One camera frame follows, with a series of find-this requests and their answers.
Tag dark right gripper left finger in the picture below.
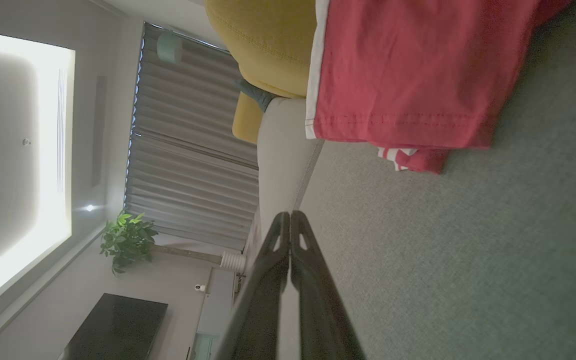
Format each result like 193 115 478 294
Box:
215 211 292 360

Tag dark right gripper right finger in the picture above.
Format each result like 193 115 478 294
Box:
290 210 367 360

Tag red and white basketball jersey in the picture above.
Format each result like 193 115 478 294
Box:
377 146 452 175

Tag red white-striped basketball shorts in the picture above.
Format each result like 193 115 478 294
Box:
305 0 575 151

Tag white ribbed plant pot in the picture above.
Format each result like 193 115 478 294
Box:
220 250 247 274

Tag grey sofa back cushion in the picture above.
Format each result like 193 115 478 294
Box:
256 97 325 273

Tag black flat television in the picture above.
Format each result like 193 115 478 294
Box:
62 293 169 360

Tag green potted plant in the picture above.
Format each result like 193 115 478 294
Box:
99 210 224 276

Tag grey pleated curtain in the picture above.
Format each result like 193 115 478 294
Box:
123 22 260 252

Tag yellow cushion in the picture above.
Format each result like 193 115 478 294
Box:
231 92 265 145
205 0 319 99

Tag blue-grey fabric piece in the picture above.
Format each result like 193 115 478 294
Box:
238 78 278 113

